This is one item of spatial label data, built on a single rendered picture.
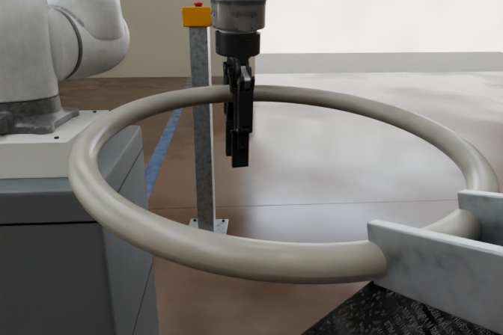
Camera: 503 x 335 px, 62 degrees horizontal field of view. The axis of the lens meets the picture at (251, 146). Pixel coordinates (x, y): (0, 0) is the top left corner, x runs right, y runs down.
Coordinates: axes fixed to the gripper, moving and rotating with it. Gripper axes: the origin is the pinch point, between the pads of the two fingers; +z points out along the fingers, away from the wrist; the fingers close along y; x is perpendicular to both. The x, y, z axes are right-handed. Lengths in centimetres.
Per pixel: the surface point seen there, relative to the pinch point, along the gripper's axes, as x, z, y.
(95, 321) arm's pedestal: -27.7, 31.2, 4.8
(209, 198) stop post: 13, 73, -107
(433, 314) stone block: 12.9, 5.2, 40.1
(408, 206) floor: 126, 92, -106
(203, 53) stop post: 12, 4, -112
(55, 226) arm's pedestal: -31.9, 11.3, 2.5
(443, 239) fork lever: 1, -14, 51
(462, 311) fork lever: 2, -10, 53
